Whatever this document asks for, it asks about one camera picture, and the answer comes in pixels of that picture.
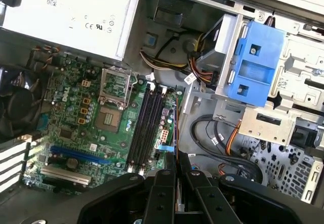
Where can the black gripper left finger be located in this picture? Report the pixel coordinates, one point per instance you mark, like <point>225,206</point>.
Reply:
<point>159,198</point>

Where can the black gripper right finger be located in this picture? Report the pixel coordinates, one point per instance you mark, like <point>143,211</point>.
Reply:
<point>210,201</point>

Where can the black RAM slot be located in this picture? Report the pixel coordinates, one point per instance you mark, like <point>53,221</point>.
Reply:
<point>156,131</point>
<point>150,130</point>
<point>139,126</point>
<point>144,128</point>

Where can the green motherboard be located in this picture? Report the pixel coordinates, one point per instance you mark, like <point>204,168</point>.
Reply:
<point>114,148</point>

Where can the coin cell battery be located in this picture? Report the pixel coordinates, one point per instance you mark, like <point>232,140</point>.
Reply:
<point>72,162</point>

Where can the CPU socket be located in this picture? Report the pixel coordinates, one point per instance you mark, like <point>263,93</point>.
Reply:
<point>108,119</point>

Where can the black open PC case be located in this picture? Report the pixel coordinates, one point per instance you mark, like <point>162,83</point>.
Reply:
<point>200,107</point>

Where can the blue expansion slot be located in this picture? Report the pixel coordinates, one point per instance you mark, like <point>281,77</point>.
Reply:
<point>76,154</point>

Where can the grey expansion slot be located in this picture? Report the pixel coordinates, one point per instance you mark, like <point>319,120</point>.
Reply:
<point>65,174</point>

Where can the metal disk bay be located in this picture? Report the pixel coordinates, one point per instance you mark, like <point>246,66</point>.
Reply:
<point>314,181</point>

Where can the locking lever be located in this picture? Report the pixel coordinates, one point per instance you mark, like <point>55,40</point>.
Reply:
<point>135,83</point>

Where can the metal socket cover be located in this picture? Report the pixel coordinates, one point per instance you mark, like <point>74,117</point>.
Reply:
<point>103,84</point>

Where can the blue board connector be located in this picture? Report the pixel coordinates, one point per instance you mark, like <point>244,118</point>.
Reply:
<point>43,124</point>

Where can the blue plastic drive latch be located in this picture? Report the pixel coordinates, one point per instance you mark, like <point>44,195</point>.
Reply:
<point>255,69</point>

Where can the grey metal drive cage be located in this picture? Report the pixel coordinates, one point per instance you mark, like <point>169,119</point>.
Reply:
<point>298,67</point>

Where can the black case fan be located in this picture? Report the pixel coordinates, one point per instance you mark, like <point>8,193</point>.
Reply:
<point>20,102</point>

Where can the grey power supply unit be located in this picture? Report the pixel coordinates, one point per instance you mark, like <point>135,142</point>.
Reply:
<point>63,11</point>

